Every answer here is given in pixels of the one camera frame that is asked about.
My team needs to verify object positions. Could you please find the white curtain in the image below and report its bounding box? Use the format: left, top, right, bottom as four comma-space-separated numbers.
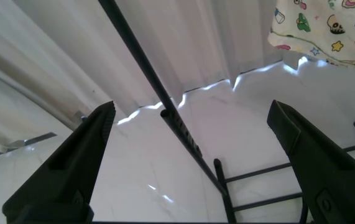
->
0, 0, 299, 166

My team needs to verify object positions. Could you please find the black clothes rack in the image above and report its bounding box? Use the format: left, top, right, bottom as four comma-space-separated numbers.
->
98, 0, 355, 223

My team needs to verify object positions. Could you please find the cream printed garment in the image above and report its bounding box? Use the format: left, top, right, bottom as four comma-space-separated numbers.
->
267, 0, 355, 105

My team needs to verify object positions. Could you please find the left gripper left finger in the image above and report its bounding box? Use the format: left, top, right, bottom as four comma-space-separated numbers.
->
2, 100, 117, 224

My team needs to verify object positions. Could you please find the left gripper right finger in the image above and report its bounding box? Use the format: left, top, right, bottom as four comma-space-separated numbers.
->
266, 99, 355, 224

